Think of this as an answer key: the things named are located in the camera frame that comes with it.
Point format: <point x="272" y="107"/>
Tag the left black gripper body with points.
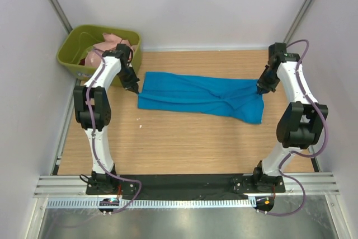
<point x="130" y="81"/>

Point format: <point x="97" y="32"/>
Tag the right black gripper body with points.
<point x="266" y="84"/>

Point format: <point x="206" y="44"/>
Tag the blue t shirt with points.
<point x="235" y="98"/>

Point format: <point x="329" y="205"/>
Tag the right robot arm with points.
<point x="302" y="123"/>

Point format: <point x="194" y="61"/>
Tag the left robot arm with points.
<point x="93" y="113"/>

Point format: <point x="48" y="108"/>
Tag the pink folded shirt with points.
<point x="110" y="42"/>

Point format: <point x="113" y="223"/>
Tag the olive green plastic bin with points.
<point x="80" y="42"/>

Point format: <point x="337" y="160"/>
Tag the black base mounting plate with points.
<point x="184" y="187"/>

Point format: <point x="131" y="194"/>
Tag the left aluminium corner post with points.
<point x="53" y="1"/>

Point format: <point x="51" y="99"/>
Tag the aluminium corner post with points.
<point x="300" y="16"/>
<point x="53" y="1"/>

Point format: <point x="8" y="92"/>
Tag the right aluminium corner post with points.
<point x="300" y="16"/>

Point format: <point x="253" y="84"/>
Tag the white slotted cable duct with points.
<point x="111" y="203"/>

